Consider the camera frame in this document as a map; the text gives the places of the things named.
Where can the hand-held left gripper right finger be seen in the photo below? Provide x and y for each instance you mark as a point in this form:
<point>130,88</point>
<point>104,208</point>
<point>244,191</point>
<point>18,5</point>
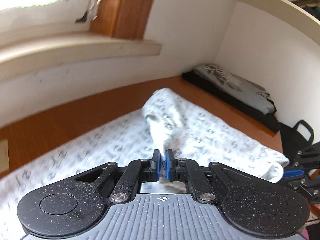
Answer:
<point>170,166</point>

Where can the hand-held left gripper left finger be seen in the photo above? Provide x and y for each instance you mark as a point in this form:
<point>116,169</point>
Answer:
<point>157,166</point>

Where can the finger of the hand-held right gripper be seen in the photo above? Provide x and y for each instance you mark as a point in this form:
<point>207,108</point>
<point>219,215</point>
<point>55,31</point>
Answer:
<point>310,156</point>
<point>293,173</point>

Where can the white patterned pajama shirt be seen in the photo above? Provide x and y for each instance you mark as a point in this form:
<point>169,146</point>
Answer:
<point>212,140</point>

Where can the black laptop bag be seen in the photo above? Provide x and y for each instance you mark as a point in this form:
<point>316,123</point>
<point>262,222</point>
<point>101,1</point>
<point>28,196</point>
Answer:
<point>290,142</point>

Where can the black folded garment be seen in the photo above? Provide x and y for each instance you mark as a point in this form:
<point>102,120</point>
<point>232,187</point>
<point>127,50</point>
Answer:
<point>250,115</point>

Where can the grey printed sweatshirt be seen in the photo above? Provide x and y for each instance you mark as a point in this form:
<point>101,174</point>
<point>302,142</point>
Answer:
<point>240,90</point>

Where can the beige window sill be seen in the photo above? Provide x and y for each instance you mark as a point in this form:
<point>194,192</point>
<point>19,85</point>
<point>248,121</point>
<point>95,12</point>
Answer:
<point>75,50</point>

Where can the beige socket plate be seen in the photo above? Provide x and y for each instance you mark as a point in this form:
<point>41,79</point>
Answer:
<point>3,155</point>

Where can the white wall shelf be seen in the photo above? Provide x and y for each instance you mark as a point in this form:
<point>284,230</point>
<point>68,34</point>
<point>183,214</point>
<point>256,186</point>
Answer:
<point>275,7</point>

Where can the wooden window frame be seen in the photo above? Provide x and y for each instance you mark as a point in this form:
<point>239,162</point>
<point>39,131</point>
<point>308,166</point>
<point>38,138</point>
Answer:
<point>125,7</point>

